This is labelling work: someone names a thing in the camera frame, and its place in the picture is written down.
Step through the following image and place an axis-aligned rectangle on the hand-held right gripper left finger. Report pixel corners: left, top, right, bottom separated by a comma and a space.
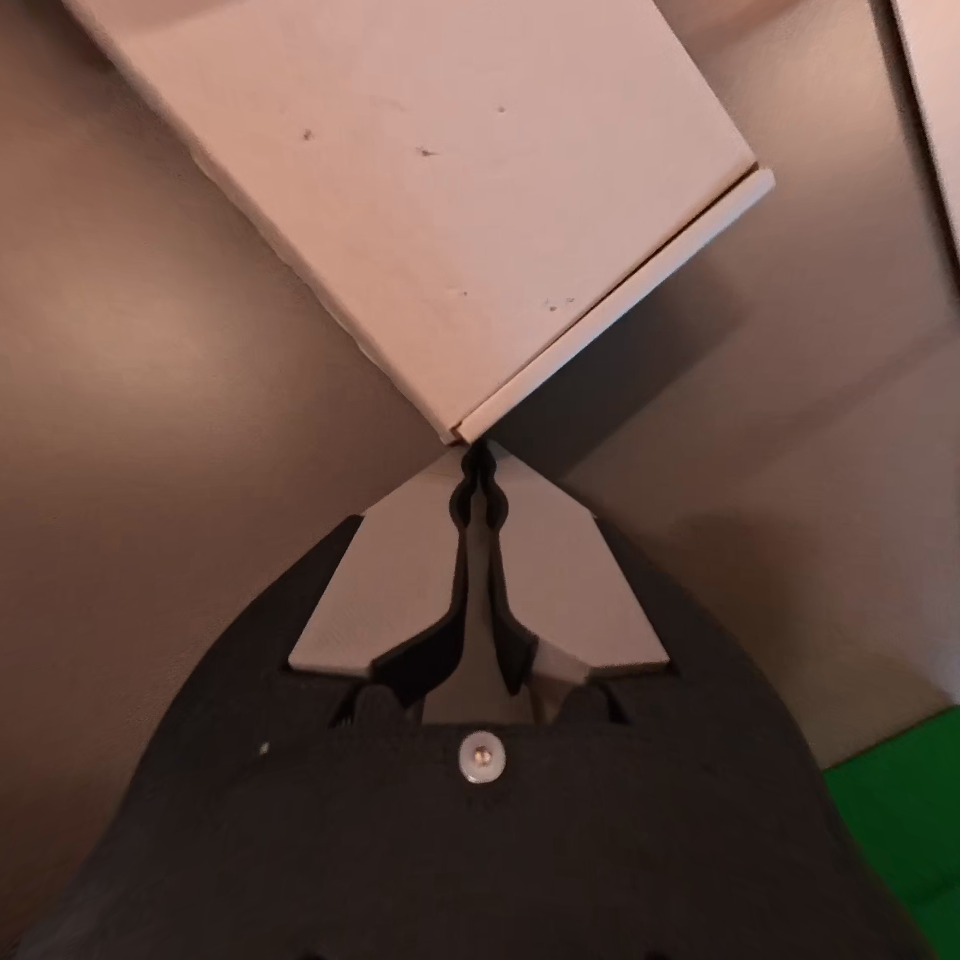
287, 447, 472, 712

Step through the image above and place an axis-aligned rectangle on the white cardboard mailer box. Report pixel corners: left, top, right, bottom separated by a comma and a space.
60, 0, 776, 445

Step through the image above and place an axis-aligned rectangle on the green plastic bin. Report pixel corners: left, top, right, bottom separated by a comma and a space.
821, 705, 960, 960

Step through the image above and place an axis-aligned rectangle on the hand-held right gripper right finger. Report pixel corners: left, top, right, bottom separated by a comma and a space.
477, 441, 672, 723

